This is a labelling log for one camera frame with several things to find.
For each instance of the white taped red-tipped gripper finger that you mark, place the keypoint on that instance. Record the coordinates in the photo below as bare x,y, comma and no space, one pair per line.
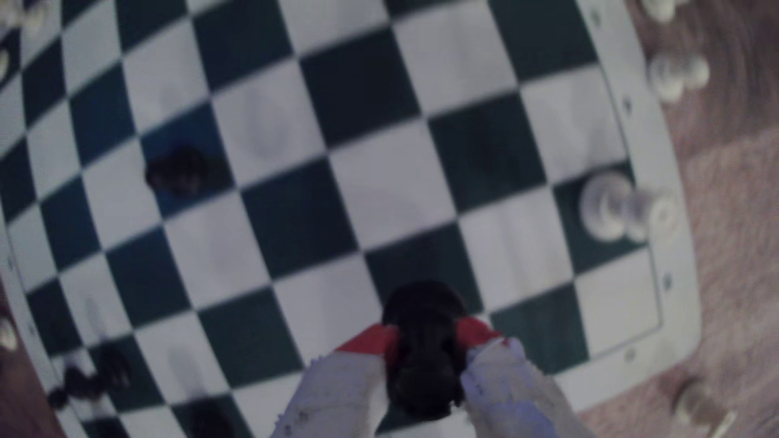
341,395
511,395

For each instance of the black chess rook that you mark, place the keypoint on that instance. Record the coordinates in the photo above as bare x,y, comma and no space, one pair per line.
426,353

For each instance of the white chess piece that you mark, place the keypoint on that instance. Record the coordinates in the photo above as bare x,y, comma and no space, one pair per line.
697,404

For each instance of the white chess queen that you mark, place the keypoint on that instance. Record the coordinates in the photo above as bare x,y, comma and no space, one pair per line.
602,207

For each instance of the green and white chess mat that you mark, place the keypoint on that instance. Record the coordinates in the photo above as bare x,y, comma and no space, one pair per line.
395,182

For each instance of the black chess pawn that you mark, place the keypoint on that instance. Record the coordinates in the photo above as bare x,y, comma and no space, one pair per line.
78,386
179,171

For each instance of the white chess pawn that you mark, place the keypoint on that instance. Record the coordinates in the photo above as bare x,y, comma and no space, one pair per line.
36,13
660,7
3,64
669,76
6,334

